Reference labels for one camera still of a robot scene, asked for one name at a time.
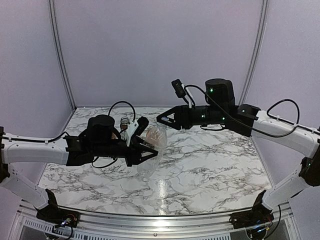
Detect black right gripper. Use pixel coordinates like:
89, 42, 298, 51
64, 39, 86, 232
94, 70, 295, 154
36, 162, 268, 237
156, 104, 227, 131

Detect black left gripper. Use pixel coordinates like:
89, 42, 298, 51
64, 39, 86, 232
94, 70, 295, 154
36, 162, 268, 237
92, 137, 159, 168

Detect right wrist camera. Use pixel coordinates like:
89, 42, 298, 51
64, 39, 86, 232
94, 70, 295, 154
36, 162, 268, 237
171, 79, 196, 109

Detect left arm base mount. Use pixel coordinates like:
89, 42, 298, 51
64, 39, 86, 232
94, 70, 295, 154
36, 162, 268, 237
35, 189, 80, 228

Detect clear water bottle blue cap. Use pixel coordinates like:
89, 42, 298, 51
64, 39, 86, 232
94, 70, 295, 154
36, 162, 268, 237
136, 125, 168, 178

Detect coffee bottle white label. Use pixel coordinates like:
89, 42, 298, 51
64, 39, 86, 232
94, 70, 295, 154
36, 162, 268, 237
120, 116, 130, 130

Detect orange object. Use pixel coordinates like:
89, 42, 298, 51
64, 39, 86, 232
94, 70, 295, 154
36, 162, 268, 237
145, 130, 158, 145

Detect aluminium frame post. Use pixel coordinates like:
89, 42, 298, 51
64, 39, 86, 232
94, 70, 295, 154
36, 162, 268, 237
48, 0, 77, 111
238, 0, 270, 105

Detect blue Pocari Sweat cap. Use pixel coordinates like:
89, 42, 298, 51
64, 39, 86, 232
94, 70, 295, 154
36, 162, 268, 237
161, 116, 170, 122

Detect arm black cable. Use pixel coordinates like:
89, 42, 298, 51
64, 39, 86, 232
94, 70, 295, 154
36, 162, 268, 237
91, 100, 137, 169
183, 84, 320, 138

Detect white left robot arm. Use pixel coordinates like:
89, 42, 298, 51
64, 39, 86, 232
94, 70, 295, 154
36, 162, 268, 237
0, 114, 158, 223

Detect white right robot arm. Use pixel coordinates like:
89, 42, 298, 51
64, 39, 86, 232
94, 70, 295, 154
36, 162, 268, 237
156, 78, 320, 224

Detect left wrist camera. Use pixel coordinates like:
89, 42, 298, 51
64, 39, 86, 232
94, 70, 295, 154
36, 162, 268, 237
125, 116, 149, 147

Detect aluminium table front rail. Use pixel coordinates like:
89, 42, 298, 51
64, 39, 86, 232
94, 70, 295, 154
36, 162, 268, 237
8, 200, 301, 240

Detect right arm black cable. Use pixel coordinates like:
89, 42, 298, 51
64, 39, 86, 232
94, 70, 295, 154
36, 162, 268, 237
183, 84, 320, 138

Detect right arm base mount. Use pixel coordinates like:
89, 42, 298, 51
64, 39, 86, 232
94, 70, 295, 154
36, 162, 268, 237
229, 190, 274, 229

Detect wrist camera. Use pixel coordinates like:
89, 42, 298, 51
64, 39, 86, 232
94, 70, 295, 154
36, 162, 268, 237
125, 116, 149, 147
171, 79, 196, 109

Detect tea bottle red label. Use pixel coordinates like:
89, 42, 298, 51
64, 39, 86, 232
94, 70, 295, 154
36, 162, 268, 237
111, 133, 118, 140

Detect left aluminium frame post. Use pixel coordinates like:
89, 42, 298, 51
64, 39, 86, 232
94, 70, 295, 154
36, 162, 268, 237
48, 0, 77, 111

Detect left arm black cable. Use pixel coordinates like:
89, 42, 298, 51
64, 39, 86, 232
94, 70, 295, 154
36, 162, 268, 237
91, 100, 137, 169

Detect right aluminium frame post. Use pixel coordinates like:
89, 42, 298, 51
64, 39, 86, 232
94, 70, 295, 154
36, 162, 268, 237
238, 0, 270, 105

